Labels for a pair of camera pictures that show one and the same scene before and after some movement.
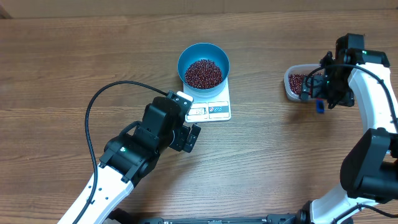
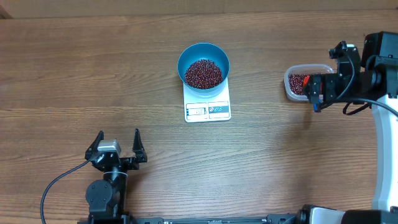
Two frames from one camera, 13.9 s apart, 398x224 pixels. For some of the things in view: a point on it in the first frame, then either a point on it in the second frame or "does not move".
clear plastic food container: x=301 y=69 does not move
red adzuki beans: x=295 y=81 does not move
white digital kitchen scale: x=216 y=108 does not move
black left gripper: x=179 y=144 to x=140 y=157
